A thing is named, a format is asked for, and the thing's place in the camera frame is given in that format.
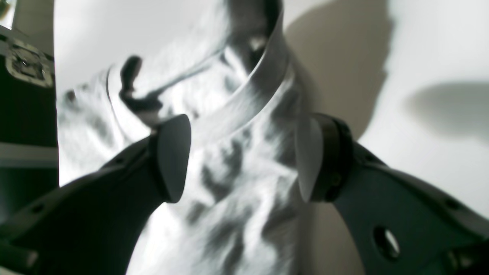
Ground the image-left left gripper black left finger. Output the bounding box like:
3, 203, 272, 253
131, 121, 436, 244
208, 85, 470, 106
0, 115, 191, 275

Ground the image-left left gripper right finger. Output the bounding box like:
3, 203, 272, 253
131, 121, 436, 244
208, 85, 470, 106
295, 113, 489, 275

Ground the dark grey T-shirt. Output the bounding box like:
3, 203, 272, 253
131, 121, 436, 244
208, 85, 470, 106
56, 0, 301, 275

